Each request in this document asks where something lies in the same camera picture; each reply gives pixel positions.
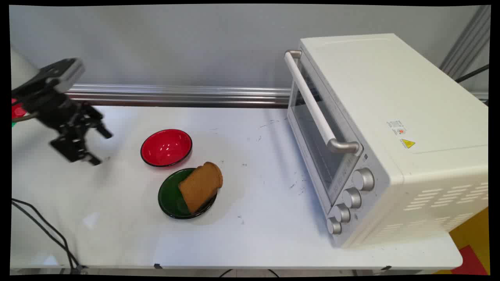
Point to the white toaster oven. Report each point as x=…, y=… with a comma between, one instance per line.
x=410, y=97

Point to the aluminium frame post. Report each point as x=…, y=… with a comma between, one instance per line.
x=466, y=43

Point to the aluminium rail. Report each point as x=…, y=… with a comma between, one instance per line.
x=175, y=95

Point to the silver oven knob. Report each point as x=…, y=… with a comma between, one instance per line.
x=342, y=213
x=364, y=178
x=334, y=226
x=352, y=197

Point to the red bowl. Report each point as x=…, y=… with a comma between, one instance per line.
x=166, y=147

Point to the brown bread slice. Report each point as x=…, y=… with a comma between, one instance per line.
x=200, y=186

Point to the yellow warning sticker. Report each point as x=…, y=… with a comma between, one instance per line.
x=407, y=143

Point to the white label sticker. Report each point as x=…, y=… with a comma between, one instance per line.
x=396, y=127

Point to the green bowl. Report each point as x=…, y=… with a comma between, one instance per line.
x=170, y=195

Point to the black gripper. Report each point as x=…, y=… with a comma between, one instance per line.
x=50, y=109

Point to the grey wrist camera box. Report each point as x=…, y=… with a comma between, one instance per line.
x=70, y=74

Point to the red round button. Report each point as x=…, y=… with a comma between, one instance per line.
x=17, y=109

